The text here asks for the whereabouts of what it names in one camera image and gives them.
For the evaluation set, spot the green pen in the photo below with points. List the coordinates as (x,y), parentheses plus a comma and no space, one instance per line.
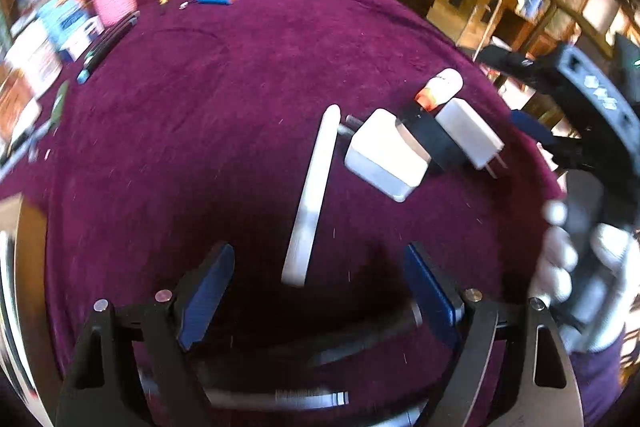
(60,99)

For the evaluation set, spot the person's right forearm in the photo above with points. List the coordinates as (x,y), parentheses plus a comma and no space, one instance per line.
(597,387)

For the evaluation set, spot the clear ballpoint pen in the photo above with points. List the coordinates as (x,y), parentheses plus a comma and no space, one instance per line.
(280,399)

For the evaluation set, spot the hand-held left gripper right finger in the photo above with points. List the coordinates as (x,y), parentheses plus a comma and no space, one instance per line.
(430,292)

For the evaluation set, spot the plastic box with orange print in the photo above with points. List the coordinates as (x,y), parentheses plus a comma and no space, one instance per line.
(15,102)

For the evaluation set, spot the person's right hand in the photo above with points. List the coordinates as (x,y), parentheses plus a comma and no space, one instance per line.
(560,257)

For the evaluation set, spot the white power adapter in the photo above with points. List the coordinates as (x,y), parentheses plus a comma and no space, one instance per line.
(380,157)

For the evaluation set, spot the white printed marker pen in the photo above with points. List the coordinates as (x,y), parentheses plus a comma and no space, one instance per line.
(312,197)

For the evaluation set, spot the white charger plug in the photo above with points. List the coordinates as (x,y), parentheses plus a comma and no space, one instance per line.
(467,134)

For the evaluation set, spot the small yellow black screwdriver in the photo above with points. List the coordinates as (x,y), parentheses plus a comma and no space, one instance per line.
(163,2)

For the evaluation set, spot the white tube with orange label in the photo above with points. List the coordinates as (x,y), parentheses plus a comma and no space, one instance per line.
(442,84)

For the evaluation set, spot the small white box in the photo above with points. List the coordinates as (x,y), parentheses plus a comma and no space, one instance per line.
(82,41)

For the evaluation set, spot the purple velvet tablecloth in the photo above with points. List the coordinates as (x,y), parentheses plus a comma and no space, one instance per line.
(225,107)

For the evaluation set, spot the long black marker blue tip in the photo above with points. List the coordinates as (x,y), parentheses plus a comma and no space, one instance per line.
(107,47)

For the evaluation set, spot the white round container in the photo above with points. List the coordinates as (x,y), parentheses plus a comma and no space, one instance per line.
(37,62)

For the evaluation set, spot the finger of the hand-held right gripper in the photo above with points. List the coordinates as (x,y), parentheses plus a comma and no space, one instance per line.
(535,129)
(515,62)

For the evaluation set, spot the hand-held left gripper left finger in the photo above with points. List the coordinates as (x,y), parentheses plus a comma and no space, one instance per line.
(207,297)

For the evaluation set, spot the cardboard box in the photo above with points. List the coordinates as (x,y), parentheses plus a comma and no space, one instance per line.
(25,247)

